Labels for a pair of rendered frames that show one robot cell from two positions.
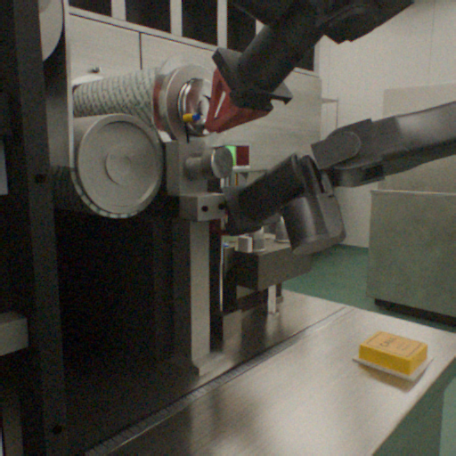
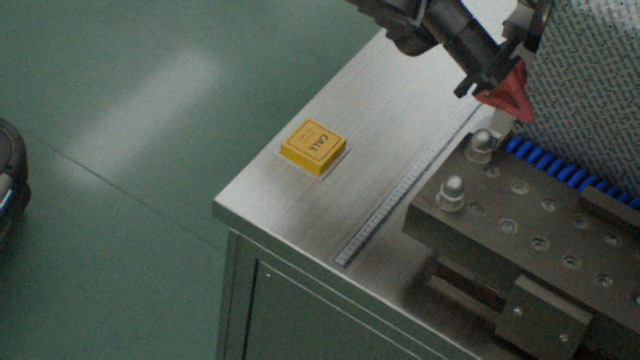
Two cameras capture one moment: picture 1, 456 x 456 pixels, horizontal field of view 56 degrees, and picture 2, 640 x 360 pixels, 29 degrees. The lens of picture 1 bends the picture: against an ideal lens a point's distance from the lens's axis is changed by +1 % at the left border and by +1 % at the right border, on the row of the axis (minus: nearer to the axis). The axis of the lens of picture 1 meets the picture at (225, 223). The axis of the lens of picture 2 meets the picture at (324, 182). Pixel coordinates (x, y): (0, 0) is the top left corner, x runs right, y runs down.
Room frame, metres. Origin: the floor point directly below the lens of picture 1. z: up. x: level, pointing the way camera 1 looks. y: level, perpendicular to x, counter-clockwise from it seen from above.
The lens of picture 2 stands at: (1.71, -0.58, 2.20)
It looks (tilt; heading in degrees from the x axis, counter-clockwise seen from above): 49 degrees down; 162
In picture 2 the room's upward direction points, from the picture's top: 11 degrees clockwise
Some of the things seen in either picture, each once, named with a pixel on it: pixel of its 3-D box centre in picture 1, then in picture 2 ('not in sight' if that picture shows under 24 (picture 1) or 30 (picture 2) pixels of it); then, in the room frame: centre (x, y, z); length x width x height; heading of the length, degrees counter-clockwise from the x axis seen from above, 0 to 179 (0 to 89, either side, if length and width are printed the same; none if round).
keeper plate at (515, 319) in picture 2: not in sight; (541, 325); (0.92, -0.01, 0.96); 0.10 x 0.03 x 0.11; 47
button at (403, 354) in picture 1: (393, 351); (313, 146); (0.56, -0.24, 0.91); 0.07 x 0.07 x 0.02; 47
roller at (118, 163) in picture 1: (72, 163); not in sight; (0.60, 0.22, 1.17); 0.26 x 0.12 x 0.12; 47
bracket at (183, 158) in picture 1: (198, 256); (516, 64); (0.55, 0.04, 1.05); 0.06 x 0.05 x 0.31; 47
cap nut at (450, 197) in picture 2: (283, 228); (453, 189); (0.77, -0.11, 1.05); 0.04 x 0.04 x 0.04
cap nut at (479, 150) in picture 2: (256, 236); (481, 142); (0.69, -0.05, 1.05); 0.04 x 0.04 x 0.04
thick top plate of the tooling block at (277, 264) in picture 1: (206, 247); (570, 255); (0.85, 0.04, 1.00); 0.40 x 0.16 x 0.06; 47
